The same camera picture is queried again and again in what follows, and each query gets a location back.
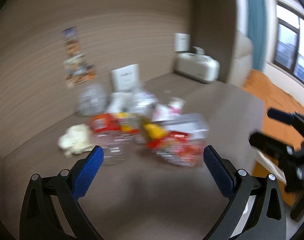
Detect red snack wrapper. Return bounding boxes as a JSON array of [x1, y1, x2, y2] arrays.
[[147, 131, 206, 167]]

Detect plastic bottle orange label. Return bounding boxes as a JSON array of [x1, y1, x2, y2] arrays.
[[89, 113, 127, 166]]

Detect yellow foil snack wrapper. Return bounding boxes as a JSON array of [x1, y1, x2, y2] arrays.
[[139, 116, 168, 142]]

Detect pink paper sheet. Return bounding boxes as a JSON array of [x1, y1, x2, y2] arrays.
[[152, 97, 186, 122]]

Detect orange bed cover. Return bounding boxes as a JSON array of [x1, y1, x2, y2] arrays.
[[241, 69, 304, 205]]

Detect dark framed window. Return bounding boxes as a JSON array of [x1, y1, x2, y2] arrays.
[[273, 2, 304, 85]]

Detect beige padded headboard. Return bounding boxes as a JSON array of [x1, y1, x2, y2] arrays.
[[227, 30, 253, 88]]

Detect crumpled cream tissue ball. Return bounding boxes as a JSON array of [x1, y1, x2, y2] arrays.
[[57, 124, 94, 157]]

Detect white tissue box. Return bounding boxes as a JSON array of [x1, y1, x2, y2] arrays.
[[175, 47, 220, 83]]

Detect teal curtain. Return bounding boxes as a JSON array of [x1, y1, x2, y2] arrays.
[[247, 0, 267, 72]]

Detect clear crumpled plastic bag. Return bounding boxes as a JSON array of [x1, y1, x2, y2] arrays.
[[76, 83, 106, 116]]

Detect white plastic bag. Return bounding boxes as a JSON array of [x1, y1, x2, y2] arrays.
[[128, 90, 158, 116]]

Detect white wall switch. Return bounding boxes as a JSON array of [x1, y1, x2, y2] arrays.
[[174, 33, 191, 53]]

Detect anime stickers on wall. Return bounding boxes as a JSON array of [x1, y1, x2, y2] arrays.
[[62, 27, 96, 88]]

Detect white wall power socket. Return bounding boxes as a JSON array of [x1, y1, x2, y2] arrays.
[[111, 64, 139, 92]]

